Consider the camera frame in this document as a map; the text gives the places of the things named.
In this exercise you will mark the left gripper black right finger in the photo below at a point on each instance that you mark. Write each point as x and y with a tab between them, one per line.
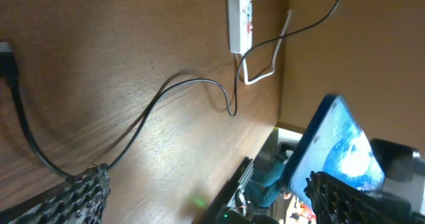
335	202

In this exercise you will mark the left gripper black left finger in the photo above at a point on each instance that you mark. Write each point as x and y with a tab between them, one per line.
81	198

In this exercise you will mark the blue screen smartphone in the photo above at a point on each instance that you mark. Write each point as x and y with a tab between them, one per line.
333	143

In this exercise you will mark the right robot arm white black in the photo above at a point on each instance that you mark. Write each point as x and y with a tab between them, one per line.
249	196

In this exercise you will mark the white power strip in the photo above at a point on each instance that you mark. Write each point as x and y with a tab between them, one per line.
240	25

